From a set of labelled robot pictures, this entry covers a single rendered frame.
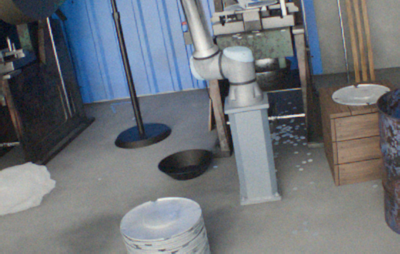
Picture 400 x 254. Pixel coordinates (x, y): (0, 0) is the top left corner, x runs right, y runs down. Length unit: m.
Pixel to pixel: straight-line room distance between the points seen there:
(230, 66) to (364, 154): 0.72
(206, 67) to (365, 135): 0.76
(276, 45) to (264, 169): 0.73
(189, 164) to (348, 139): 0.95
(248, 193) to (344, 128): 0.51
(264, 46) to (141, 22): 1.73
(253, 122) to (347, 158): 0.47
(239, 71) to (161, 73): 2.21
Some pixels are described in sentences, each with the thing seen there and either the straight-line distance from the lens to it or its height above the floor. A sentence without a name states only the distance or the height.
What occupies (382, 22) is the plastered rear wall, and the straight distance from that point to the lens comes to 4.01.
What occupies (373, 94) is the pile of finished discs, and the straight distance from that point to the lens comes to 2.30.
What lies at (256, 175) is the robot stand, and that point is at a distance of 2.15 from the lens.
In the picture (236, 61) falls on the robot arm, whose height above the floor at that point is 0.64.
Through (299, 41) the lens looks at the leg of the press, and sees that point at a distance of 2.51.
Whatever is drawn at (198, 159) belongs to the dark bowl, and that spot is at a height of 0.03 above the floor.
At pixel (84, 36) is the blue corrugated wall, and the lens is 4.34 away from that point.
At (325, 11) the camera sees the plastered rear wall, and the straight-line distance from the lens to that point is 3.95.
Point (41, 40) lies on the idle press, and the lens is 3.54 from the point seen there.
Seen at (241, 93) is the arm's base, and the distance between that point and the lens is 2.04.
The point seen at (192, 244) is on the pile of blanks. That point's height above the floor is 0.18.
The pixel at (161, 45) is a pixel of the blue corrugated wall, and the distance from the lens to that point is 4.12.
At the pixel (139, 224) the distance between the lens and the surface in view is 1.72.
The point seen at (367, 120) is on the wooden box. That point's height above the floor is 0.30.
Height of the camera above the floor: 1.07
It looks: 19 degrees down
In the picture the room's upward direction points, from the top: 11 degrees counter-clockwise
